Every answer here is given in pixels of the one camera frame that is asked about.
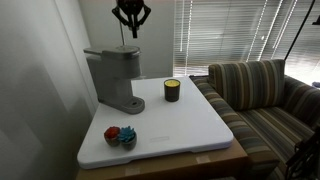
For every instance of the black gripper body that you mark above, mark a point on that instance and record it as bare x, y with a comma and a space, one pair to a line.
136, 4

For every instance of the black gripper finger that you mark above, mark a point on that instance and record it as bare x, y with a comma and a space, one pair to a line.
140, 22
129, 11

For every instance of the grey coffee maker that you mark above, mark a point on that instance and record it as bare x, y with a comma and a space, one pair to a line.
112, 69

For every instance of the white window blinds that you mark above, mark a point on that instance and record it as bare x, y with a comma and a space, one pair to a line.
219, 31

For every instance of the dark candle jar yellow wax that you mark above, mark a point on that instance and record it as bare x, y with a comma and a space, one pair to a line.
172, 90

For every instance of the white table board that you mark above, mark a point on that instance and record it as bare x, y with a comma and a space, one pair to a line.
187, 125

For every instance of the red succulent in grey pot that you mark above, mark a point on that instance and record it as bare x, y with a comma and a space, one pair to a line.
111, 136

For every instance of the blue succulent in grey pot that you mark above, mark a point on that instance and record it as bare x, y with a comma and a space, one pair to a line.
127, 138

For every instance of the striped sofa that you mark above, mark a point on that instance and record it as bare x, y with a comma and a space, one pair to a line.
268, 112

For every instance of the brown cardboard box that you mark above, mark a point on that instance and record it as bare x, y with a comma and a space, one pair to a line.
221, 163

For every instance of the black tripod stand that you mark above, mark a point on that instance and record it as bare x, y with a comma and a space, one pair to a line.
303, 164

